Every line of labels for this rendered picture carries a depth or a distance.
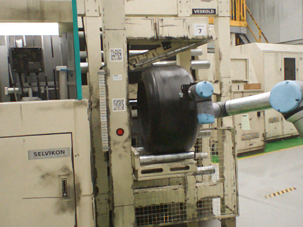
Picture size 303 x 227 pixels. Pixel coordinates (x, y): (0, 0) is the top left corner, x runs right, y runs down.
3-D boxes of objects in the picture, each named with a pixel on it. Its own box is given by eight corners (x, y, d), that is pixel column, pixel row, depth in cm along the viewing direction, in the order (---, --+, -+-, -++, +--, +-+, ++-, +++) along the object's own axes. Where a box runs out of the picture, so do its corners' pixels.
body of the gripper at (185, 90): (193, 85, 177) (201, 82, 166) (195, 101, 177) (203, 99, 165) (179, 85, 176) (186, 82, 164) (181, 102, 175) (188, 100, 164)
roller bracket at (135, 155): (135, 170, 189) (134, 153, 188) (125, 157, 228) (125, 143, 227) (140, 170, 189) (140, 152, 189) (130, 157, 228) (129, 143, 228)
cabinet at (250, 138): (235, 158, 616) (233, 90, 609) (212, 154, 664) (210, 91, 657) (267, 152, 667) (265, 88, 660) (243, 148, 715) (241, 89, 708)
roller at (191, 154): (137, 165, 194) (138, 158, 192) (136, 160, 198) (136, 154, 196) (195, 159, 201) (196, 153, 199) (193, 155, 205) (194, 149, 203)
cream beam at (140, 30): (122, 39, 221) (121, 17, 220) (118, 45, 245) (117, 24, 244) (210, 38, 233) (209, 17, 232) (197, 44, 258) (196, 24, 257)
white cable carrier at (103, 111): (102, 151, 197) (98, 70, 194) (102, 150, 202) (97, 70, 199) (110, 151, 198) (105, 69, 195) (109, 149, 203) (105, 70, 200)
